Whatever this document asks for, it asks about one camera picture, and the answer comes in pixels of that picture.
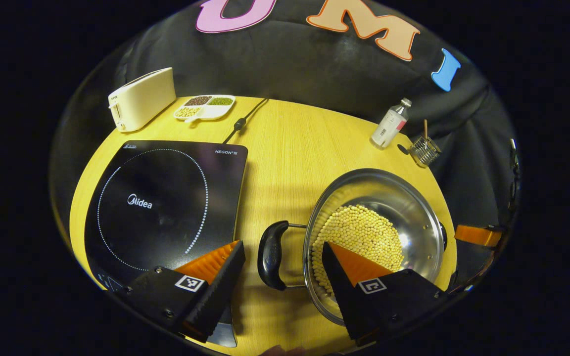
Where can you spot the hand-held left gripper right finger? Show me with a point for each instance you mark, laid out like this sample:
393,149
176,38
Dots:
339,291

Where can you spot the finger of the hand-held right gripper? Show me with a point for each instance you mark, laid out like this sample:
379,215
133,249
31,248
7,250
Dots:
478,236

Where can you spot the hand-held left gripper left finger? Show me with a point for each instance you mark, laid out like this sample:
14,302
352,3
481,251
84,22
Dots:
220,287

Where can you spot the stainless steel pot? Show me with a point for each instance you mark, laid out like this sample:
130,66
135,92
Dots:
413,217

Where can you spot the black induction cooktop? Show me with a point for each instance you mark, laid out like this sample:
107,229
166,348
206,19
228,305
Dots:
161,207

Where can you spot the pile of yellow soybeans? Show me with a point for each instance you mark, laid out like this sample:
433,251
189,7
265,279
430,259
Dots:
359,232

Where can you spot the clear glass holder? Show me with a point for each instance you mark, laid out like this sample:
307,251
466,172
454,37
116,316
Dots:
424,152

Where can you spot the small black disc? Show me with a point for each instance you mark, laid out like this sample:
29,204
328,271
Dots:
403,149

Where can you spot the wooden stick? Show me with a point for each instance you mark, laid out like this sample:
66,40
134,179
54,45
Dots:
425,127

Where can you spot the clear bottle with white label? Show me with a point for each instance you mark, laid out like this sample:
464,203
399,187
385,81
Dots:
389,126

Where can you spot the white divided bean dish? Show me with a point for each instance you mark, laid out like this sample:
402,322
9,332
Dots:
205,109

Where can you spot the white toaster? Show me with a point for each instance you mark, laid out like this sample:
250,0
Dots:
141,99

